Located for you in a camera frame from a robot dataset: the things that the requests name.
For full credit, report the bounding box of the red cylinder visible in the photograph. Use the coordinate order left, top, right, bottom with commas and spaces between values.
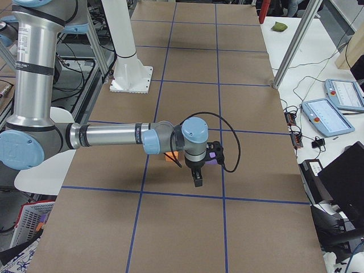
258, 0, 271, 24

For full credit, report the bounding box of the orange foam block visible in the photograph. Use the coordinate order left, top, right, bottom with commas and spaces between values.
164, 151, 179, 162

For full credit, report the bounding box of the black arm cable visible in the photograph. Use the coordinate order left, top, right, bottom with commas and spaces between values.
165, 112, 242, 173

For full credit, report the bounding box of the purple foam block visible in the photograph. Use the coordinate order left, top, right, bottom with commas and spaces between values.
205, 152, 218, 165

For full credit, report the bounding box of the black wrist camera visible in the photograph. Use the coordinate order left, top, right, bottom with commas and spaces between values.
205, 141, 225, 166

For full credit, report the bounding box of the white perforated basket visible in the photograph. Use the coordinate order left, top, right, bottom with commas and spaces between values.
10, 201, 55, 248

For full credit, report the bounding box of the olive green bean bag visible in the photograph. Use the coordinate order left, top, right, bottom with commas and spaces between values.
271, 22, 288, 32

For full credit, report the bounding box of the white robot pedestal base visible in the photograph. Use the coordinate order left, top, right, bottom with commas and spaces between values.
102, 0, 153, 94

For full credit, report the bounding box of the aluminium frame post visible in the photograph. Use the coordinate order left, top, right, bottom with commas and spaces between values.
272, 0, 322, 89

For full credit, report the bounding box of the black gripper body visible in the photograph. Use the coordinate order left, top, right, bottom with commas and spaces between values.
185, 159, 205, 170

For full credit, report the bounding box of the far blue teach pendant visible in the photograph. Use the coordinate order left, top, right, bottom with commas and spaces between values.
325, 79, 363, 112

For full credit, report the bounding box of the aluminium frame rack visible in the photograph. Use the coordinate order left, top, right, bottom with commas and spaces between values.
1, 14, 112, 129

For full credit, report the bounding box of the near blue teach pendant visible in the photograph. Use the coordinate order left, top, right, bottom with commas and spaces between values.
301, 98, 355, 137

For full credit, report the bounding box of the blue teach pendant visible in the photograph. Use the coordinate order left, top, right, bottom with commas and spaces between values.
325, 79, 363, 112
301, 98, 355, 137

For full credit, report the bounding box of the white plastic chair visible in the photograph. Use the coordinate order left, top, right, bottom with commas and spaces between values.
14, 106, 77, 196

